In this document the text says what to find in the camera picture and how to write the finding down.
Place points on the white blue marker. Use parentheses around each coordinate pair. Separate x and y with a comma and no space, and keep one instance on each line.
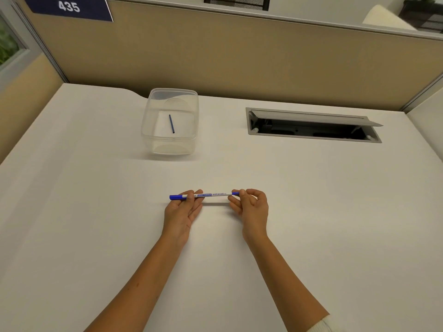
(216,195)

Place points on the bushy green plant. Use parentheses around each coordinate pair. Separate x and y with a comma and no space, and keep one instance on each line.
(6,44)

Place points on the person's left hand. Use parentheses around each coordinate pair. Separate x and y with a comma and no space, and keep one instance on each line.
(178,219)

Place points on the person's right hand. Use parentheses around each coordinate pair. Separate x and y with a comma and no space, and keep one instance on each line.
(256,217)

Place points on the wide blue number sign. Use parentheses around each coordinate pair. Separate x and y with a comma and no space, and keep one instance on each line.
(69,6)

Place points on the clear plastic container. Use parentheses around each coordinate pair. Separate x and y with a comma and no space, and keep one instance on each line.
(183,141)

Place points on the white rounded desk corner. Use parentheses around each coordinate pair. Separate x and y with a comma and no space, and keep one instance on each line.
(384,18)

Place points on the beige desk partition panel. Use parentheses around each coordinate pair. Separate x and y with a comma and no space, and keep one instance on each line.
(225,55)

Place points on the white right sleeve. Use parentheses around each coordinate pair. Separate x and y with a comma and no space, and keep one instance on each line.
(325,325)

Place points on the old blue refill stick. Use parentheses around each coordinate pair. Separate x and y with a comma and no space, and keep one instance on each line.
(171,124)

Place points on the person's left forearm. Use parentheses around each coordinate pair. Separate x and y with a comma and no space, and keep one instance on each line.
(138,290)

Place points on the person's right forearm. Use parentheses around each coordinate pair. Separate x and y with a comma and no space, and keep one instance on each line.
(287,283)

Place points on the black mesh office chair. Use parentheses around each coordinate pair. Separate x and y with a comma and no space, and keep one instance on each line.
(425,17)
(237,1)

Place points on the beige glass-topped side partition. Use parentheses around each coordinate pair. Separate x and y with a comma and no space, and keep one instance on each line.
(24,100)

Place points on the beige grey-framed partition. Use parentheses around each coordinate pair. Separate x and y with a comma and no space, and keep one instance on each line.
(424,93)

